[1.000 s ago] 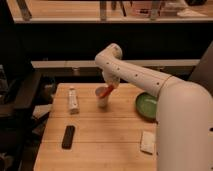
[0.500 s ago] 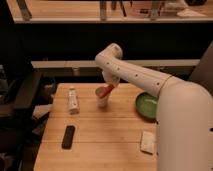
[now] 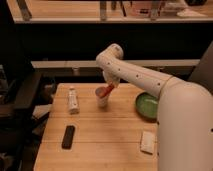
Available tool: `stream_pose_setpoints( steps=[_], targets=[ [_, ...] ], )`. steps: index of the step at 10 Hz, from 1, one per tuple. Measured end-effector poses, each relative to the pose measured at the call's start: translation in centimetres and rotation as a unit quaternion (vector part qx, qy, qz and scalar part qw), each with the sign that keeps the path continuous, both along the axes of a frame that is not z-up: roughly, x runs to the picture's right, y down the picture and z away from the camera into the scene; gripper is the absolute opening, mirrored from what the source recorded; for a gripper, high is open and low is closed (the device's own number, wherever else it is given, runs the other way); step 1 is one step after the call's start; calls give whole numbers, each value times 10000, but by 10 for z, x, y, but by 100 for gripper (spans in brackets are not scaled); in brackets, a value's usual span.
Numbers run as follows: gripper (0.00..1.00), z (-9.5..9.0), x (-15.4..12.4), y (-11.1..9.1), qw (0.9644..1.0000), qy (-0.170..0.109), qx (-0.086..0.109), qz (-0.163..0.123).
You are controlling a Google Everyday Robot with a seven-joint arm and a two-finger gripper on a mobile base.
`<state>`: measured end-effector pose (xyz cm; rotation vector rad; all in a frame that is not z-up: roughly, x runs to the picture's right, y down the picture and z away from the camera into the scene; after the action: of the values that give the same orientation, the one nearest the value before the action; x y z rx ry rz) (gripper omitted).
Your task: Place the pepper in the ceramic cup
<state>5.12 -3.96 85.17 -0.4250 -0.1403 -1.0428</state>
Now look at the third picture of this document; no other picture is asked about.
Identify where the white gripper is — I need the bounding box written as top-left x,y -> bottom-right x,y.
103,71 -> 120,88

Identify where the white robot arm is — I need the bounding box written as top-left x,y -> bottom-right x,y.
96,43 -> 213,171

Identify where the green bowl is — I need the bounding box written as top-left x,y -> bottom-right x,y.
135,92 -> 158,121

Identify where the white tube bottle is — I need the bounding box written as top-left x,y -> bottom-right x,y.
68,87 -> 79,114

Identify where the white folded cloth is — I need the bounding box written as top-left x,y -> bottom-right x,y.
140,131 -> 155,154

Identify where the black remote control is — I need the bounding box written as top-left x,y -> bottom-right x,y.
62,125 -> 75,149

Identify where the black chair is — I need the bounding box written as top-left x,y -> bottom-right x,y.
0,67 -> 49,171

